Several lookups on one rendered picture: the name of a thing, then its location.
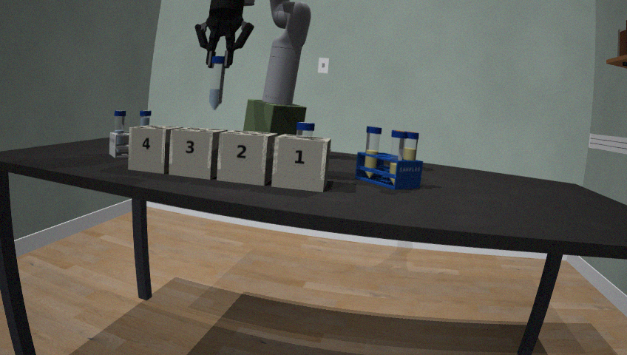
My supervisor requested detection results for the white tube rack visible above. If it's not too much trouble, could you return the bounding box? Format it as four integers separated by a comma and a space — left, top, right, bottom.
109, 132, 129, 158

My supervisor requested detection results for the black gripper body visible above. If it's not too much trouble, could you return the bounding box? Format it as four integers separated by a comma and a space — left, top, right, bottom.
206, 0, 245, 37

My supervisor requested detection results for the blue tube rack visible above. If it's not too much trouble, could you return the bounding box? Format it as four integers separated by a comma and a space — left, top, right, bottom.
355, 152, 423, 190

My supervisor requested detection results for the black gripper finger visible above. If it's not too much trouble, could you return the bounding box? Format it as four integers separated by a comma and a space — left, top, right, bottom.
223, 19, 254, 68
195, 20, 220, 68

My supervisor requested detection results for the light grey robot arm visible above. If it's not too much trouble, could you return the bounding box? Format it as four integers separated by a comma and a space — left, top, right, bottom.
262, 0, 311, 105

